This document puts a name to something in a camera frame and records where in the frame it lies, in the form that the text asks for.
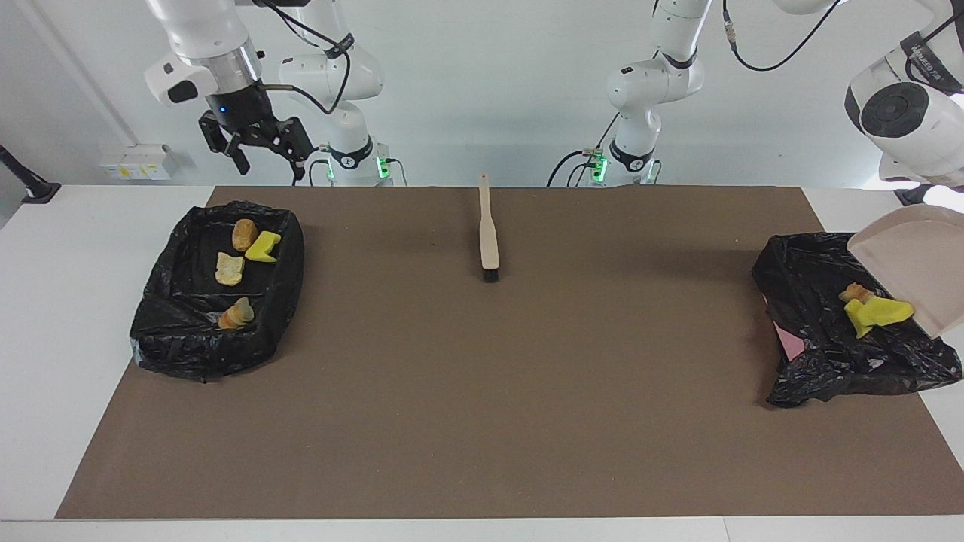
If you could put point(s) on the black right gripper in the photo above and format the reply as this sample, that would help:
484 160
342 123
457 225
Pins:
235 109

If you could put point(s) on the brown bread shaped piece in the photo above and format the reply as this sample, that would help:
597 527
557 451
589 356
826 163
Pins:
244 235

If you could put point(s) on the yellow notched sponge piece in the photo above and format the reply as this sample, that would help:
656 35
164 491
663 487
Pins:
263 247

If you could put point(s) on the beige crumbly sponge piece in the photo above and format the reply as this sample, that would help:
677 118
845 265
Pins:
237 315
229 269

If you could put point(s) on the beige hand brush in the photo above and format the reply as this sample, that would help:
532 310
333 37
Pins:
489 241

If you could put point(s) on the orange striped sponge piece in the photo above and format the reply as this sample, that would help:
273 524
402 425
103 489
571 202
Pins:
857 292

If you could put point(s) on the beige plastic dustpan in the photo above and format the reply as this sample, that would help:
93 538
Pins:
919 263

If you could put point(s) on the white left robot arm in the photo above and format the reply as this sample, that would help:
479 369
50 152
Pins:
911 120

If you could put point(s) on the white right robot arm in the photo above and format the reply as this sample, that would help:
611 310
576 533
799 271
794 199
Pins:
331 75

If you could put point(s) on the black trash bag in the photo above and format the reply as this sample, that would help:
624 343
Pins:
218 339
813 301

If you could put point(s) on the pink bin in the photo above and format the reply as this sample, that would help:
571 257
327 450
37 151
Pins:
792 345

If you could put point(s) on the black stand foot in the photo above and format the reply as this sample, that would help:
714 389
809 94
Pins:
30 188
911 197

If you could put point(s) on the brown table mat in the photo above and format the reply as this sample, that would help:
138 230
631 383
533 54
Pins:
376 452

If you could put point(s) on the white wall socket box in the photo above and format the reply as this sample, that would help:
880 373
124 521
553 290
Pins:
135 162

